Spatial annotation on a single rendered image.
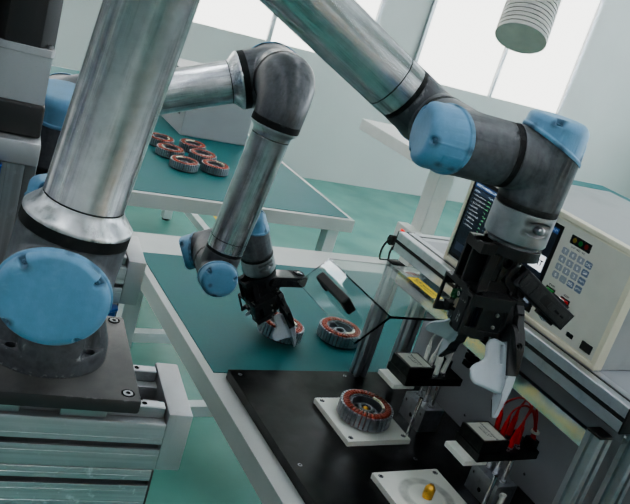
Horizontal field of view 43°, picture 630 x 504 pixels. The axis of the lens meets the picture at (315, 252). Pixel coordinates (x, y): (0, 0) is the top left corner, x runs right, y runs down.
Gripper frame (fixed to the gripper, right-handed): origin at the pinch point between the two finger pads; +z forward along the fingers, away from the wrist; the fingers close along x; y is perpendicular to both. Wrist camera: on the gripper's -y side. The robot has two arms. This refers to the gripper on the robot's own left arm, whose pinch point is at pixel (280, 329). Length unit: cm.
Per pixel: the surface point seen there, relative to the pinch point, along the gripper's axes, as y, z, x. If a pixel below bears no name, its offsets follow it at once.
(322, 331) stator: -10.0, 5.5, 2.7
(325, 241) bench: -71, 55, -81
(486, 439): -1, -16, 64
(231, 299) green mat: 1.5, 1.7, -20.0
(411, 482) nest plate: 10, -7, 57
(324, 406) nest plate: 10.4, -7.0, 31.5
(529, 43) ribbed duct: -119, -23, -27
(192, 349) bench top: 22.8, -10.1, 0.9
